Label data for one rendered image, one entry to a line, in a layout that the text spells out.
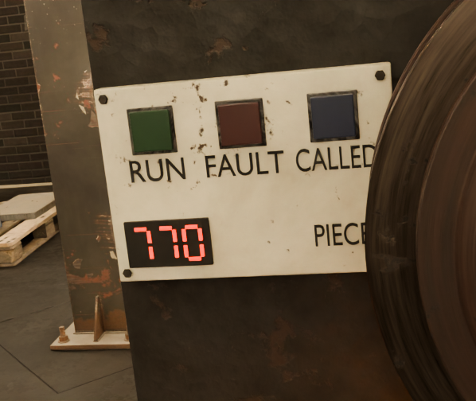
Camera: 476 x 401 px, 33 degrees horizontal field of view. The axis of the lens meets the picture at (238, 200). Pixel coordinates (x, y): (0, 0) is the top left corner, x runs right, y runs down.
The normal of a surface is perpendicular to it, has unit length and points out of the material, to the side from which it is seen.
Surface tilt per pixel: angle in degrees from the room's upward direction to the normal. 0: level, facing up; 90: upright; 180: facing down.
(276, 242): 90
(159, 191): 90
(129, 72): 90
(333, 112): 90
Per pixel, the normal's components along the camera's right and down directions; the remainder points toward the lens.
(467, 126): -0.18, 0.24
